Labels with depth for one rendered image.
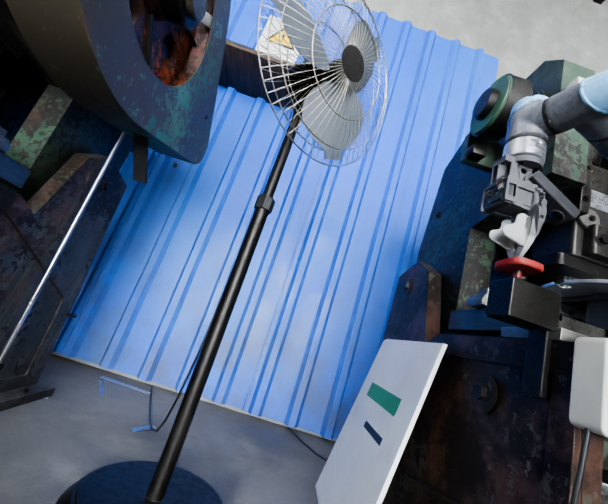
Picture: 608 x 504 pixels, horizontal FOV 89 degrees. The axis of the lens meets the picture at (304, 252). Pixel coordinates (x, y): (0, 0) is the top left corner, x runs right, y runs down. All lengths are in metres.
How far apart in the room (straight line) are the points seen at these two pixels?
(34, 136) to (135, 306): 1.01
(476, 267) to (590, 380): 0.60
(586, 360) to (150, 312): 1.83
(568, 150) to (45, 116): 1.53
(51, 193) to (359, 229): 1.57
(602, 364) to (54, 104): 1.49
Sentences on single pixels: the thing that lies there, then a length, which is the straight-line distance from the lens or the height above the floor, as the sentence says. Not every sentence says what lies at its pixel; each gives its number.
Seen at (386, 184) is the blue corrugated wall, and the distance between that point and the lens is 2.24.
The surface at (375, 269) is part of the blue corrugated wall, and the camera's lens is 2.01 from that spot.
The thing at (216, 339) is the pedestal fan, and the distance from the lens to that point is 0.88.
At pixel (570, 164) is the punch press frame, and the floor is 1.10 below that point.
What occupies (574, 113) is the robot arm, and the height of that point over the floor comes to 1.02.
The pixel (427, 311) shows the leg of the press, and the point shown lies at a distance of 1.11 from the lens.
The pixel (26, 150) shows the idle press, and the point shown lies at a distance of 1.31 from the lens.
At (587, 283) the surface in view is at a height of 0.78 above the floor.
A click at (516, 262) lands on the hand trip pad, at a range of 0.68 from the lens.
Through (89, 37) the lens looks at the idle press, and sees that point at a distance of 0.95.
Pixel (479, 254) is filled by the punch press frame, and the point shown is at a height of 0.92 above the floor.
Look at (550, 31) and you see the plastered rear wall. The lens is 3.95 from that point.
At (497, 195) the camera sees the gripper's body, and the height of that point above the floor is 0.86.
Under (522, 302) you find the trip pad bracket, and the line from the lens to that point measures 0.67.
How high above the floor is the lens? 0.50
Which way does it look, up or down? 15 degrees up
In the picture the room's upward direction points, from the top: 18 degrees clockwise
